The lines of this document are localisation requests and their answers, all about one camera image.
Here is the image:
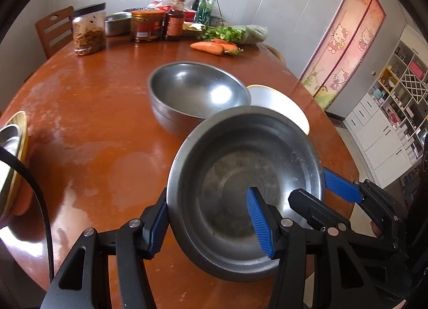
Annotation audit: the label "pink cartoon door curtain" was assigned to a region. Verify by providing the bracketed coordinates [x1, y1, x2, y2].
[299, 0, 387, 111]

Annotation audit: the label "white storage cabinet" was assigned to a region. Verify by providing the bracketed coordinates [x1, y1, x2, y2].
[344, 25, 428, 189]

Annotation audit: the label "plastic bag of greens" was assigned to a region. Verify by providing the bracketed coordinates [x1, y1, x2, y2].
[242, 24, 269, 44]

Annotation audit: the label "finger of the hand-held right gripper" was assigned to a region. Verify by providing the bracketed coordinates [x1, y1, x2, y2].
[288, 189, 352, 239]
[323, 168, 402, 241]

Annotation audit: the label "clear jar with black lid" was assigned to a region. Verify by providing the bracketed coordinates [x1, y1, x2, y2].
[72, 3, 107, 57]

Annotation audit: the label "white bowl with yellow rim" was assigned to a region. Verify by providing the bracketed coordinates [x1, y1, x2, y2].
[246, 84, 310, 136]

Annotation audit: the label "black cable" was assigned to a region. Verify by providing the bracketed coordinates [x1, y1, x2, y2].
[0, 146, 54, 283]

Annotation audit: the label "small steel container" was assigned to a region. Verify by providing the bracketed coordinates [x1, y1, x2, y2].
[105, 11, 132, 36]

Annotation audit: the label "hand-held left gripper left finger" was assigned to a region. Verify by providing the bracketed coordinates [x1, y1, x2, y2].
[40, 188, 168, 309]

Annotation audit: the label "dark sauce bottle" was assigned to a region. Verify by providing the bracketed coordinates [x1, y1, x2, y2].
[163, 0, 185, 42]

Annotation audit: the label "wooden slat-back chair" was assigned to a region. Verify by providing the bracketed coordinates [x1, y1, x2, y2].
[35, 6, 75, 60]

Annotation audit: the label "medium steel bowl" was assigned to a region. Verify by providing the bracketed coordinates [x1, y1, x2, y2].
[147, 62, 251, 136]

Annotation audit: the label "clear plastic bottle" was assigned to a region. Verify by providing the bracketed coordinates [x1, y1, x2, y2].
[196, 0, 219, 25]

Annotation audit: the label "curved wooden chair back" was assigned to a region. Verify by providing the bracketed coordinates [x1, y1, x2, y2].
[259, 44, 287, 65]

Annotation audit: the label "green leafy vegetables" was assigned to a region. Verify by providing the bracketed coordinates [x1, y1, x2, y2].
[201, 26, 246, 44]

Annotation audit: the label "red package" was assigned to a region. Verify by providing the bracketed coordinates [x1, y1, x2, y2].
[147, 0, 198, 22]

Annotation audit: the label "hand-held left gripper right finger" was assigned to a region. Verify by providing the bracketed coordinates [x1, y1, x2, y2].
[246, 187, 383, 309]

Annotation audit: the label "red-label sauce jar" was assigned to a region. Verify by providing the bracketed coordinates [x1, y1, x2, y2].
[130, 9, 164, 43]

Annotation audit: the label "yellow food packet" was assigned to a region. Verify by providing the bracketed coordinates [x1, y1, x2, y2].
[182, 22, 205, 34]

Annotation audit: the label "large steel basin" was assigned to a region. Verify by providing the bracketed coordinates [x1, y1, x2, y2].
[167, 106, 326, 282]

